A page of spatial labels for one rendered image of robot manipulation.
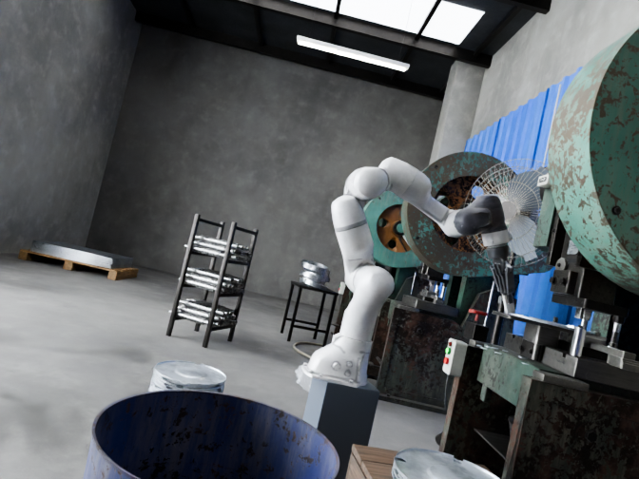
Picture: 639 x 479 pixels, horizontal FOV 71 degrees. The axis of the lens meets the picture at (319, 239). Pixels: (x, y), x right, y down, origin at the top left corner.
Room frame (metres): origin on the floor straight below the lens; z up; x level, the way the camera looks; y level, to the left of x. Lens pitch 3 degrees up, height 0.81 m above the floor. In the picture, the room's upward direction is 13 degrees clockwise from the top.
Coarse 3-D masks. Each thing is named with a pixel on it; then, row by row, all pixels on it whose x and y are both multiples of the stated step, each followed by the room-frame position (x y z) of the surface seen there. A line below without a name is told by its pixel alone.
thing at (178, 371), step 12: (180, 360) 1.99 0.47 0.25; (156, 372) 1.78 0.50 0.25; (168, 372) 1.82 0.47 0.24; (180, 372) 1.83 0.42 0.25; (192, 372) 1.87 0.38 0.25; (204, 372) 1.93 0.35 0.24; (216, 372) 1.96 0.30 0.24; (192, 384) 1.73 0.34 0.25; (204, 384) 1.75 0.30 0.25; (216, 384) 1.79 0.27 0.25
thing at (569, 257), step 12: (564, 240) 1.65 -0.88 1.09; (564, 252) 1.63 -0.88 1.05; (576, 252) 1.56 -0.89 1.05; (564, 264) 1.60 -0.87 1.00; (564, 276) 1.55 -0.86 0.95; (576, 276) 1.53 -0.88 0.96; (588, 276) 1.50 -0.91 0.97; (600, 276) 1.50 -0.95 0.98; (552, 288) 1.60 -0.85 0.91; (564, 288) 1.54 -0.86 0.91; (576, 288) 1.52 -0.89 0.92; (588, 288) 1.50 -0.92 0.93; (600, 288) 1.50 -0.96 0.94; (612, 288) 1.51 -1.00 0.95; (600, 300) 1.51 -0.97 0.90; (612, 300) 1.51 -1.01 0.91
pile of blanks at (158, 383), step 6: (156, 378) 1.77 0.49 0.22; (162, 378) 1.75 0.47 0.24; (150, 384) 1.82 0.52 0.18; (156, 384) 1.76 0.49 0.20; (162, 384) 1.74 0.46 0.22; (168, 384) 1.75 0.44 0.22; (174, 384) 1.72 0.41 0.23; (180, 384) 1.72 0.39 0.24; (186, 384) 1.73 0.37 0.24; (222, 384) 1.84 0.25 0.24; (150, 390) 1.79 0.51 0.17; (156, 390) 1.75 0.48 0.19; (162, 390) 1.74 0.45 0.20; (198, 390) 1.74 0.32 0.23; (204, 390) 1.76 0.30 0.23; (210, 390) 1.80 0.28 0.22; (216, 390) 1.80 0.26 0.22; (222, 390) 1.84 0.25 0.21
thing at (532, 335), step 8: (496, 312) 1.59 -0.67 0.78; (520, 320) 1.50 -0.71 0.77; (528, 320) 1.50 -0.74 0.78; (528, 328) 1.59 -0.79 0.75; (536, 328) 1.54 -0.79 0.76; (544, 328) 1.52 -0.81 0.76; (552, 328) 1.50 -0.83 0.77; (560, 328) 1.50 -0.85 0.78; (528, 336) 1.58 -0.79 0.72; (536, 336) 1.53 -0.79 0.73; (544, 336) 1.52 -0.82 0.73; (552, 336) 1.52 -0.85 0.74; (528, 344) 1.57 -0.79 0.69; (536, 344) 1.52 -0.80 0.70; (544, 344) 1.52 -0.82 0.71; (552, 344) 1.52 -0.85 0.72; (520, 352) 1.61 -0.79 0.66; (528, 352) 1.54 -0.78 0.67; (536, 352) 1.52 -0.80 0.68; (536, 360) 1.52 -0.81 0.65
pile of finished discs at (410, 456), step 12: (396, 456) 1.15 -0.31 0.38; (408, 456) 1.16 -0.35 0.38; (420, 456) 1.18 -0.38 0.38; (432, 456) 1.20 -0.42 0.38; (444, 456) 1.22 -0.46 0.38; (396, 468) 1.08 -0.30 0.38; (408, 468) 1.09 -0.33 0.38; (420, 468) 1.11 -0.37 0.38; (432, 468) 1.11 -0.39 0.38; (444, 468) 1.13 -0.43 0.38; (456, 468) 1.16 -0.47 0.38; (468, 468) 1.18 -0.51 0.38; (480, 468) 1.19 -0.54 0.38
